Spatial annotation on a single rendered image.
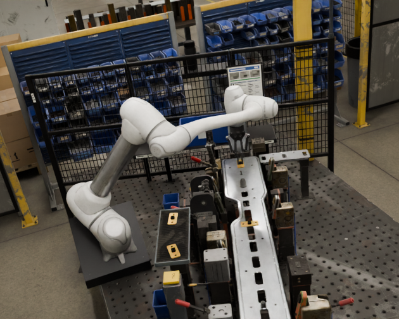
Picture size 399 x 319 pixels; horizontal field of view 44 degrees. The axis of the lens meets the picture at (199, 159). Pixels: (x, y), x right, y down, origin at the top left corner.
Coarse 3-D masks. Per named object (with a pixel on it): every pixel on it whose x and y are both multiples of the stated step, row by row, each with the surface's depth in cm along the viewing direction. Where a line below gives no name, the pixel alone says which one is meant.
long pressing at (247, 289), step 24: (240, 168) 282; (240, 192) 260; (264, 192) 258; (240, 216) 241; (264, 216) 239; (240, 240) 226; (264, 240) 224; (240, 264) 212; (264, 264) 210; (240, 288) 199; (264, 288) 197; (240, 312) 188; (288, 312) 185
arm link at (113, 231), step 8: (104, 216) 242; (112, 216) 239; (120, 216) 242; (96, 224) 241; (104, 224) 237; (112, 224) 237; (120, 224) 238; (128, 224) 243; (96, 232) 240; (104, 232) 236; (112, 232) 236; (120, 232) 236; (128, 232) 241; (104, 240) 237; (112, 240) 236; (120, 240) 238; (128, 240) 244; (104, 248) 249; (112, 248) 242; (120, 248) 245
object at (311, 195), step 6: (300, 162) 288; (306, 162) 288; (300, 168) 294; (306, 168) 291; (300, 174) 297; (306, 174) 292; (306, 180) 295; (306, 186) 297; (306, 192) 299; (312, 192) 304; (300, 198) 300; (306, 198) 300; (312, 198) 299
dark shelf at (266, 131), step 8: (248, 128) 319; (256, 128) 318; (264, 128) 317; (272, 128) 315; (256, 136) 308; (264, 136) 307; (272, 136) 306; (144, 144) 318; (216, 144) 306; (224, 144) 304; (248, 144) 304; (136, 152) 310; (144, 152) 309; (184, 152) 306; (192, 152) 306
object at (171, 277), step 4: (164, 272) 189; (168, 272) 189; (172, 272) 189; (176, 272) 188; (164, 276) 187; (168, 276) 187; (172, 276) 187; (176, 276) 186; (164, 280) 185; (168, 280) 185; (172, 280) 185; (176, 280) 184; (164, 284) 185
